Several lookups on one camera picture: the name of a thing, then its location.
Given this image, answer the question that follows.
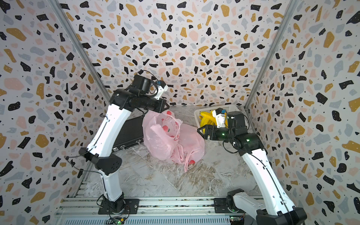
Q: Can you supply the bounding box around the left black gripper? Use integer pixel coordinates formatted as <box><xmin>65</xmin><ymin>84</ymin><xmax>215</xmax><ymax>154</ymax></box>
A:
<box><xmin>140</xmin><ymin>96</ymin><xmax>172</xmax><ymax>113</ymax></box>

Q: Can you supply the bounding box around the pink plastic bag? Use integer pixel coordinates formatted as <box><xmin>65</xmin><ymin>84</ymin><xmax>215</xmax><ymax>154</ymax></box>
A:
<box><xmin>142</xmin><ymin>110</ymin><xmax>205</xmax><ymax>172</ymax></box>

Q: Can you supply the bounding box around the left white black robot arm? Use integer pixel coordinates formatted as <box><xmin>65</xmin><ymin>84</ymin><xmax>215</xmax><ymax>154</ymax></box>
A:
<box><xmin>79</xmin><ymin>75</ymin><xmax>169</xmax><ymax>214</ymax></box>

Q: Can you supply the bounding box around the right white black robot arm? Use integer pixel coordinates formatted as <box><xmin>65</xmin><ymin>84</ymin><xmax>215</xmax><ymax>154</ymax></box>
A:
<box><xmin>197</xmin><ymin>108</ymin><xmax>307</xmax><ymax>225</ymax></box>

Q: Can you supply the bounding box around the yellow banana bunch in basket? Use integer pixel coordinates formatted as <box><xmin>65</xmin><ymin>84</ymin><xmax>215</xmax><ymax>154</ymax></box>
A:
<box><xmin>199</xmin><ymin>111</ymin><xmax>217</xmax><ymax>127</ymax></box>

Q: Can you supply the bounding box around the black flat case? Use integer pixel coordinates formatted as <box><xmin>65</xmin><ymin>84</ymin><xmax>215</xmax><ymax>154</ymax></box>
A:
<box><xmin>112</xmin><ymin>116</ymin><xmax>144</xmax><ymax>152</ymax></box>

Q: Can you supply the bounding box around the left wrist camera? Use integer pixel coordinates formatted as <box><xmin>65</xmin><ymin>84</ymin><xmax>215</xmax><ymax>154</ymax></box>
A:
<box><xmin>155</xmin><ymin>80</ymin><xmax>168</xmax><ymax>100</ymax></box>

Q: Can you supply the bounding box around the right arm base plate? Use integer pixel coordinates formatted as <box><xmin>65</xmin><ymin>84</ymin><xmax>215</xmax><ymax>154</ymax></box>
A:
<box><xmin>213</xmin><ymin>198</ymin><xmax>239</xmax><ymax>213</ymax></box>

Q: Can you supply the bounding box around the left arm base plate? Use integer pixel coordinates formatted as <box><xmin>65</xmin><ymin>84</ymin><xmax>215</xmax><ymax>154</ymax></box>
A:
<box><xmin>98</xmin><ymin>197</ymin><xmax>140</xmax><ymax>217</ymax></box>

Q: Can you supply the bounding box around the aluminium front rail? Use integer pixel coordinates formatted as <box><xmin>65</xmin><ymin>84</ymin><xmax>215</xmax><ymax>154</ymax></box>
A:
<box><xmin>54</xmin><ymin>196</ymin><xmax>257</xmax><ymax>225</ymax></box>

